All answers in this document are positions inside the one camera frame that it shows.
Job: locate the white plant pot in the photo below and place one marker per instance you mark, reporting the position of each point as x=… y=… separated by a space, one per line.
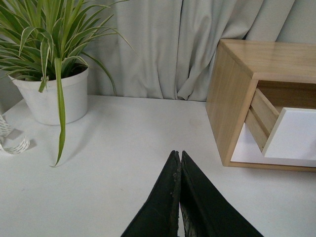
x=44 y=105

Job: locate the white paper tape strip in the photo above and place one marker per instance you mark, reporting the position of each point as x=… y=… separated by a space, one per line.
x=5 y=131

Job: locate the green spider plant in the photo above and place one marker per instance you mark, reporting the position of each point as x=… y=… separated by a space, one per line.
x=44 y=41

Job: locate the white drawer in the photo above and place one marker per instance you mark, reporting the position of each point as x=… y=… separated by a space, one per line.
x=247 y=151
x=289 y=133

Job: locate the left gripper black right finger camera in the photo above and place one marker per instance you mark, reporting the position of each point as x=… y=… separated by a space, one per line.
x=205 y=212

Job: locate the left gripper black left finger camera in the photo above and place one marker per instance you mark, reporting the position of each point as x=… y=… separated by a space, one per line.
x=159 y=215

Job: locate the wooden drawer cabinet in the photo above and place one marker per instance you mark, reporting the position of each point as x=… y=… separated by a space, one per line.
x=284 y=72

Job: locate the grey curtain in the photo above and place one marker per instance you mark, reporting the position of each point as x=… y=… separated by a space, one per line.
x=166 y=48

